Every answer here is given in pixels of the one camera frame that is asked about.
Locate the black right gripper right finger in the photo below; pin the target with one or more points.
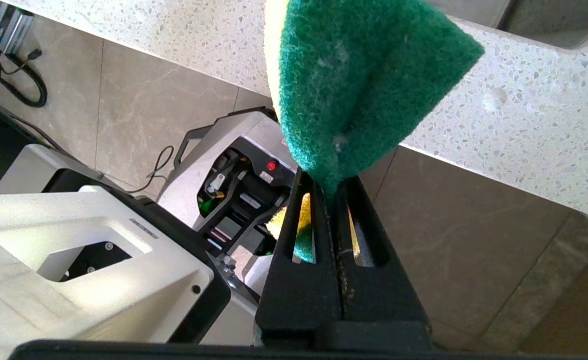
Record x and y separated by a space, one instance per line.
384 300

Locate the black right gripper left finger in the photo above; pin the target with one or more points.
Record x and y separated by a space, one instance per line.
299 300

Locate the green and yellow sponge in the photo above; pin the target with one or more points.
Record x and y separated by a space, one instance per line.
364 85

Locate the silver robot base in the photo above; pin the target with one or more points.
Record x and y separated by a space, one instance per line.
223 165

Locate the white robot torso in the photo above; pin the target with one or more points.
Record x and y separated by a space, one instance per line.
73 270

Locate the silver power adapter box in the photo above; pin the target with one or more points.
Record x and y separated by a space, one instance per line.
8 27

